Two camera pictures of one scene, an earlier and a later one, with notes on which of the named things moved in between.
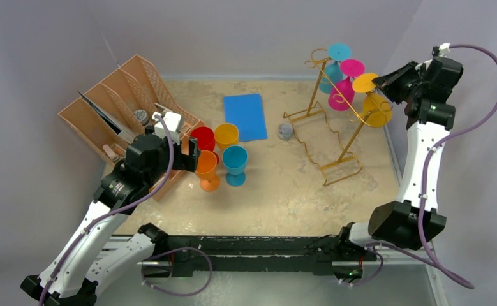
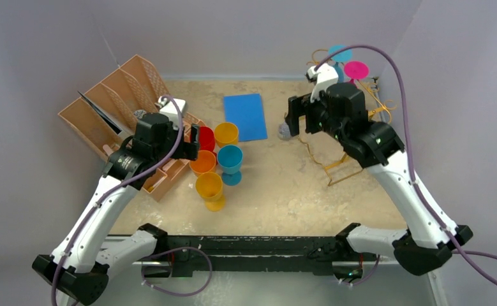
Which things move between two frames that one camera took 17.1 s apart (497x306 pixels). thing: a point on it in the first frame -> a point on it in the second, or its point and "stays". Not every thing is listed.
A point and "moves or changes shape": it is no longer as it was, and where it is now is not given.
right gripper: (401, 83) -> (294, 114)
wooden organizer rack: (106, 116) stays
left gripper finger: (194, 153) -> (194, 133)
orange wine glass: (206, 171) stays
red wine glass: (206, 139) stays
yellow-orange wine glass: (226, 134) stays
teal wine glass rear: (333, 72) stays
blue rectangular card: (246, 111) stays
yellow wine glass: (377, 110) -> (209, 186)
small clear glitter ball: (285, 131) stays
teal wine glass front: (235, 158) moves or changes shape
